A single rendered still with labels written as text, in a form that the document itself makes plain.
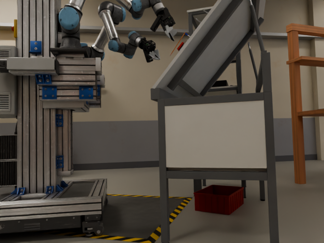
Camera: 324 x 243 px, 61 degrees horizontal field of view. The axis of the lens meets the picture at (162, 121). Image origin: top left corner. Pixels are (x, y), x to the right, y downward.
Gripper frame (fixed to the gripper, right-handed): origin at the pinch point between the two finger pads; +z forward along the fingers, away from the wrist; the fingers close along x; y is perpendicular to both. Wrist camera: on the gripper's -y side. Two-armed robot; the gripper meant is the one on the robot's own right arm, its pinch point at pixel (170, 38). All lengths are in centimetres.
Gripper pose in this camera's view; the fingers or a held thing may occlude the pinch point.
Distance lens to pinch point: 192.3
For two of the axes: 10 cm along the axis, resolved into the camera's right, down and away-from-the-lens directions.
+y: 8.3, -4.4, -3.3
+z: 4.3, 9.0, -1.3
